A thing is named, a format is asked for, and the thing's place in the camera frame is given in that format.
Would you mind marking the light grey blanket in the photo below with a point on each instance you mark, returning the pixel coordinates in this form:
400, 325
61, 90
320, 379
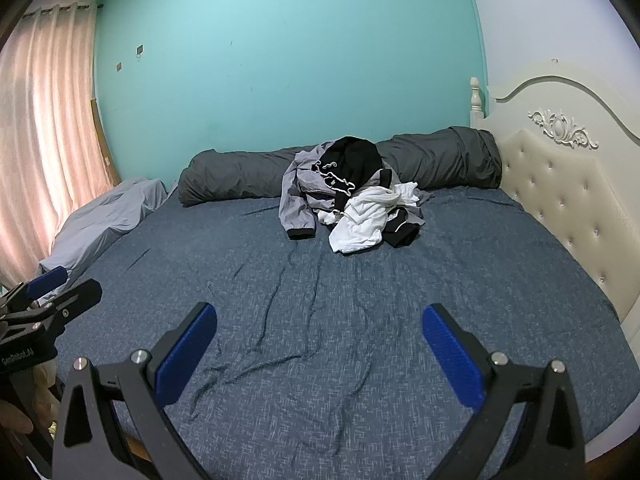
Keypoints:
100, 220

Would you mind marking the grey and black jacket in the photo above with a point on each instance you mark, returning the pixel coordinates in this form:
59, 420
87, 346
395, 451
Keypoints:
295, 200

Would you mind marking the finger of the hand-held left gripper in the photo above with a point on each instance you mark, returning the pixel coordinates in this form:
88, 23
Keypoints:
70, 305
45, 281

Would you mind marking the black pants with white stripe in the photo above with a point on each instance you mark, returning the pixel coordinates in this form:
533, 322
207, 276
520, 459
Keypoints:
400, 232

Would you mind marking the white shirt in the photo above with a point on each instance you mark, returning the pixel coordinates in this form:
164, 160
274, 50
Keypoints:
360, 225

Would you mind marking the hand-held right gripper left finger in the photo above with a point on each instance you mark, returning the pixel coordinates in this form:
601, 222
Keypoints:
185, 355

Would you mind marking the person's left hand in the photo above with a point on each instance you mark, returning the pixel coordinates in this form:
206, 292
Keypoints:
15, 417

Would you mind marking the black sweater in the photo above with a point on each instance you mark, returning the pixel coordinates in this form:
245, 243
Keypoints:
355, 152

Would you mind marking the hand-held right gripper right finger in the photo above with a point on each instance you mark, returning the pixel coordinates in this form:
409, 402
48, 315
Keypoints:
450, 355

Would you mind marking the dark curtain rod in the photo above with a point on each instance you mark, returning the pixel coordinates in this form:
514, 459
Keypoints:
99, 5

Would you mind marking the pink curtain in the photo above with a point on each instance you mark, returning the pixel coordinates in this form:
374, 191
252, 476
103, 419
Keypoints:
45, 135

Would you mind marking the cream tufted bed headboard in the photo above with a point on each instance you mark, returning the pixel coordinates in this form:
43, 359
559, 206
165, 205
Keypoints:
550, 185

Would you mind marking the blue patterned bed sheet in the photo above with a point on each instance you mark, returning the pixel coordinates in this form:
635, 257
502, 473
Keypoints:
325, 310

